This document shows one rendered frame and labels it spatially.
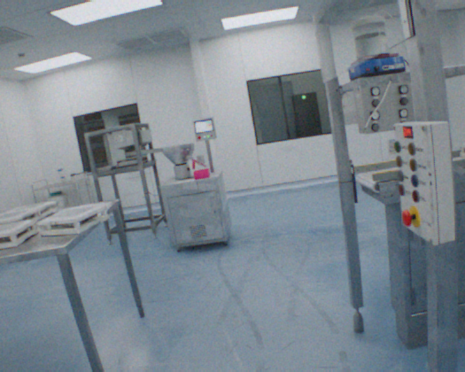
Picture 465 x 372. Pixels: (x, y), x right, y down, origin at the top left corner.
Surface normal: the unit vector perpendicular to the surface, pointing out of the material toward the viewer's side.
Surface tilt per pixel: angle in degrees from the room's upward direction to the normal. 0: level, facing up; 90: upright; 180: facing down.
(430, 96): 90
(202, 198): 90
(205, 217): 92
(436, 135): 90
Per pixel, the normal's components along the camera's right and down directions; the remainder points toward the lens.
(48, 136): -0.05, 0.17
